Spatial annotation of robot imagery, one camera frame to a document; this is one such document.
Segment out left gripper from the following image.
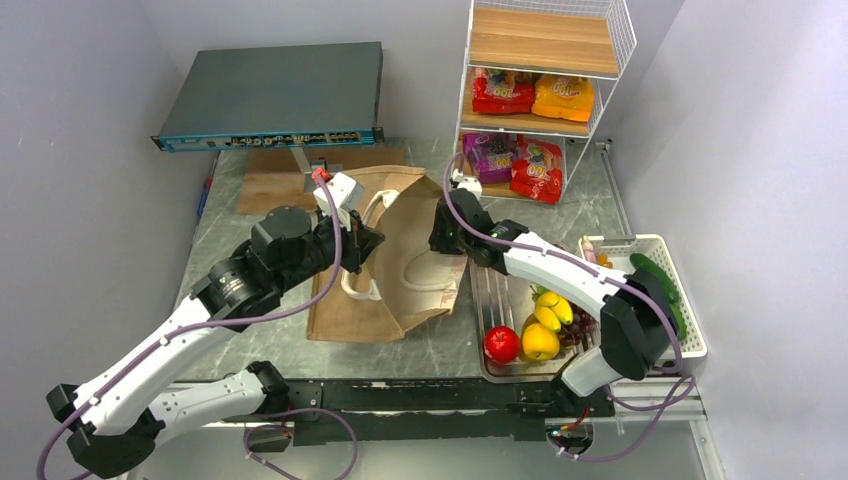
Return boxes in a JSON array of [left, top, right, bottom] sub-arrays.
[[275, 205, 385, 293]]

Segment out brown burlap grocery bag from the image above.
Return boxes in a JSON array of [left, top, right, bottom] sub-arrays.
[[306, 165, 466, 343]]

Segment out red snack bag shelf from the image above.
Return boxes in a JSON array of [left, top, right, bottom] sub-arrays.
[[510, 135, 566, 205], [471, 67, 535, 115]]

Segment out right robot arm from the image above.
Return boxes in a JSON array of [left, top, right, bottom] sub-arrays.
[[430, 190, 681, 415]]

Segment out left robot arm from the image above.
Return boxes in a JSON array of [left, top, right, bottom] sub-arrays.
[[47, 207, 385, 479]]

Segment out purple snack bag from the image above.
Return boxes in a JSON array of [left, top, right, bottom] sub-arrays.
[[462, 133, 517, 185]]

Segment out orange snack bag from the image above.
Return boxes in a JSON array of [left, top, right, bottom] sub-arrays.
[[531, 74, 595, 123]]

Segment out stainless steel tray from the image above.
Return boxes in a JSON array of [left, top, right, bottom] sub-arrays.
[[468, 262, 600, 384]]

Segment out wooden base board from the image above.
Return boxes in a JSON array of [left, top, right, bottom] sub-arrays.
[[236, 146, 406, 216]]

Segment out green leafy vegetable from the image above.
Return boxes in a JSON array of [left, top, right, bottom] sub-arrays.
[[530, 284, 549, 302]]

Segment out red apple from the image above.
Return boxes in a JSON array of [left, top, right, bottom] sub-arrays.
[[483, 326, 521, 364]]

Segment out yellow banana bunch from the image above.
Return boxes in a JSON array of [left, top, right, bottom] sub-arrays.
[[533, 291, 574, 333]]

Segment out yellow lemon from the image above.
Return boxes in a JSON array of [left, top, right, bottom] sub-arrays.
[[521, 323, 561, 361]]

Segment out purple grapes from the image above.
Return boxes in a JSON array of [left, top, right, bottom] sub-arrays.
[[558, 305, 597, 349]]

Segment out white plastic basket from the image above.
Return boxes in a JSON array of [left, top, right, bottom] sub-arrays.
[[578, 234, 707, 359]]

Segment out green cucumber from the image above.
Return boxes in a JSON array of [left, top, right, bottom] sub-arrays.
[[629, 253, 688, 342]]

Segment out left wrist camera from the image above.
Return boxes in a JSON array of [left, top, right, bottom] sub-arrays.
[[311, 168, 365, 214]]

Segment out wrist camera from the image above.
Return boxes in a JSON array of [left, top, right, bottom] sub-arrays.
[[311, 168, 365, 214], [450, 169, 482, 200]]

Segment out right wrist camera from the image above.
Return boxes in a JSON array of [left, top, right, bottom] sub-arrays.
[[450, 169, 482, 200]]

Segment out metal switch stand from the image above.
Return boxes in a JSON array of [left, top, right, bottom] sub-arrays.
[[290, 147, 327, 176]]

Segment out grey network switch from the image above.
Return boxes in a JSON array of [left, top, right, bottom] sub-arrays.
[[151, 42, 384, 153]]

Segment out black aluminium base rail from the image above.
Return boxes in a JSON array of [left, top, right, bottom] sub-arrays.
[[105, 377, 704, 480]]

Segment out white wire shelf rack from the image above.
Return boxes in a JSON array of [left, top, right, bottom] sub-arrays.
[[454, 0, 637, 204]]

